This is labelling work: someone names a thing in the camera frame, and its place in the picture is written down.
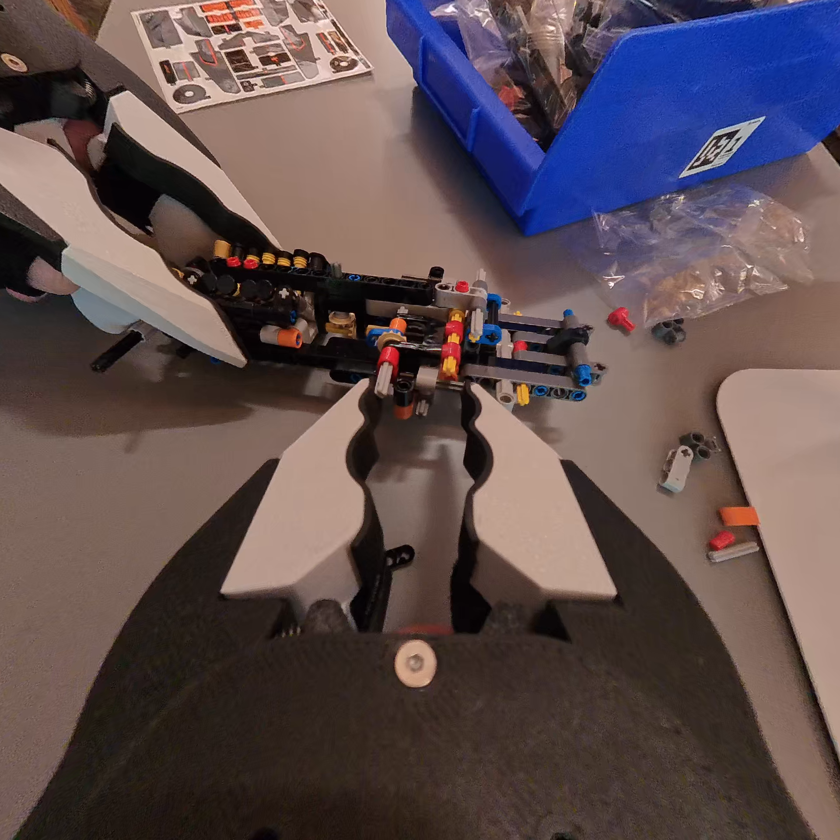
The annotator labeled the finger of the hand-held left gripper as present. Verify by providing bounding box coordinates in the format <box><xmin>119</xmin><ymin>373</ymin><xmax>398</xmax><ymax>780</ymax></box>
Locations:
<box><xmin>85</xmin><ymin>91</ymin><xmax>284</xmax><ymax>256</ymax></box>
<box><xmin>0</xmin><ymin>126</ymin><xmax>250</xmax><ymax>370</ymax></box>

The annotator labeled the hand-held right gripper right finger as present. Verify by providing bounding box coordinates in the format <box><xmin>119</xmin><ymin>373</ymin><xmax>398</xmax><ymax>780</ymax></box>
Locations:
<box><xmin>451</xmin><ymin>381</ymin><xmax>619</xmax><ymax>634</ymax></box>

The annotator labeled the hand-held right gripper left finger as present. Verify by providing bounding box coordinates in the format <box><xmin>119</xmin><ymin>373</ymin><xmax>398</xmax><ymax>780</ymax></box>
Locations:
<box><xmin>220</xmin><ymin>379</ymin><xmax>396</xmax><ymax>634</ymax></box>

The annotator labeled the lego car chassis model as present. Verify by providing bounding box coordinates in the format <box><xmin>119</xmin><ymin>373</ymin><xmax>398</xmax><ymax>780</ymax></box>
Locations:
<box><xmin>92</xmin><ymin>239</ymin><xmax>608</xmax><ymax>421</ymax></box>

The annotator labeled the light grey lego connector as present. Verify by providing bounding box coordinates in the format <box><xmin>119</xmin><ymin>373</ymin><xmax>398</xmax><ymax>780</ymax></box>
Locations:
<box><xmin>658</xmin><ymin>445</ymin><xmax>695</xmax><ymax>494</ymax></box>

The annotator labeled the person's left hand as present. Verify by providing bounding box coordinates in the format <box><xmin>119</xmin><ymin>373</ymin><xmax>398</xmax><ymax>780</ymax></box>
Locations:
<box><xmin>13</xmin><ymin>255</ymin><xmax>76</xmax><ymax>301</ymax></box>

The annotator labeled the sticker sheet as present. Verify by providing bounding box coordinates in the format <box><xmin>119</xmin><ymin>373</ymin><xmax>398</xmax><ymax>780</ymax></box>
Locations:
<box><xmin>131</xmin><ymin>0</ymin><xmax>374</xmax><ymax>114</ymax></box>

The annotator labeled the white book stand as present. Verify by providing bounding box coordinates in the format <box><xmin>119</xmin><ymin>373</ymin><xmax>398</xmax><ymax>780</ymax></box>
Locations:
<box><xmin>717</xmin><ymin>369</ymin><xmax>840</xmax><ymax>756</ymax></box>

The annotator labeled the crumpled clear plastic bag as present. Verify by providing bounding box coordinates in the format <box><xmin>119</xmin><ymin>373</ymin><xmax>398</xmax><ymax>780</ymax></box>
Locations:
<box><xmin>591</xmin><ymin>184</ymin><xmax>811</xmax><ymax>322</ymax></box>

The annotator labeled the pile of clear parts bags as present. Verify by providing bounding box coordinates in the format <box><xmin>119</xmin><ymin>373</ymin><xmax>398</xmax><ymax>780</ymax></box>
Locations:
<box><xmin>453</xmin><ymin>0</ymin><xmax>664</xmax><ymax>151</ymax></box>

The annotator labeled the blue plastic bin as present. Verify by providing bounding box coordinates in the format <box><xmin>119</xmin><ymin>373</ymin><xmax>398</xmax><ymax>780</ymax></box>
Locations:
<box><xmin>386</xmin><ymin>0</ymin><xmax>840</xmax><ymax>236</ymax></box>

